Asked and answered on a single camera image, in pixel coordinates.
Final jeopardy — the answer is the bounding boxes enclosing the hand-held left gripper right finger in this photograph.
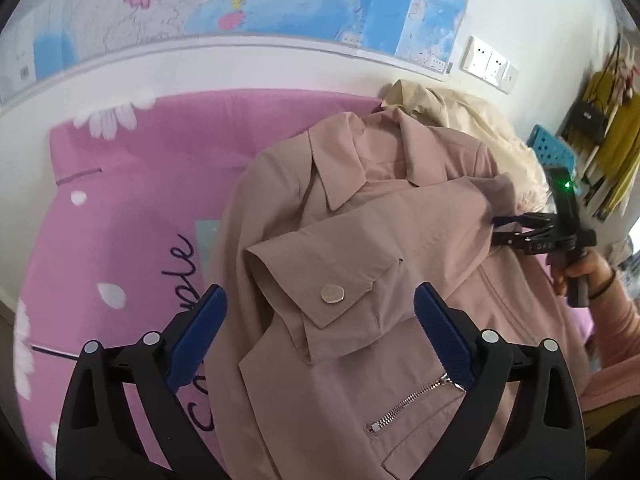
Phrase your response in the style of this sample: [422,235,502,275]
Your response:
[414,282,587,480]

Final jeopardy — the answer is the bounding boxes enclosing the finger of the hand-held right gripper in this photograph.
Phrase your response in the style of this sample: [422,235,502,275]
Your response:
[491,231,532,257]
[492,214,556,231]

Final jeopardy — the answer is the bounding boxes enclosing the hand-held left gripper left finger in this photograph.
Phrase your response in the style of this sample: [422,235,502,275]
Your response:
[56,284,228,480]

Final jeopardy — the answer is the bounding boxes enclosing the dusty pink jacket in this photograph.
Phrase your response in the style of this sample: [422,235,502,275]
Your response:
[205,110,593,480]

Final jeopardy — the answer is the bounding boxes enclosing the person's right forearm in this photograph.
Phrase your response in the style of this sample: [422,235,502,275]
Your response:
[570,280,640,413]

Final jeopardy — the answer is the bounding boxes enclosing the yellow hanging clothes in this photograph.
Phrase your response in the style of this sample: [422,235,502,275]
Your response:
[575,67,640,221]

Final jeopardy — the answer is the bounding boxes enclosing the person's right hand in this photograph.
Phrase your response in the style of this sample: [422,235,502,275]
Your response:
[550,249,618,306]

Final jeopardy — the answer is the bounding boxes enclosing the blue plastic basket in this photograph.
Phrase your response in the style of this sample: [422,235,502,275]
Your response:
[527,124,576,181]

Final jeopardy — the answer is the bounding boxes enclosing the black hanging bag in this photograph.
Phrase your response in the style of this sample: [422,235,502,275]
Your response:
[569,99,608,137]

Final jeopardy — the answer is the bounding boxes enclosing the cream yellow garment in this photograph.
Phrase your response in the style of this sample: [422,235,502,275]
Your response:
[380,79,551,213]

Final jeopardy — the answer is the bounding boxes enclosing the pink daisy print bed sheet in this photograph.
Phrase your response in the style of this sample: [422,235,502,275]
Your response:
[12,89,596,480]

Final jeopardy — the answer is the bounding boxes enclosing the black hair tie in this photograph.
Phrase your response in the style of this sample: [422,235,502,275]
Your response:
[589,267,618,303]

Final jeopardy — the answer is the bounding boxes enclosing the white wall socket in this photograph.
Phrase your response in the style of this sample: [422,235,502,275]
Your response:
[460,35,493,78]
[484,51,508,86]
[501,62,521,95]

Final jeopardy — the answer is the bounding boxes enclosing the colourful wall map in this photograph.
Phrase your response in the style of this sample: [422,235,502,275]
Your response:
[0,0,481,106]

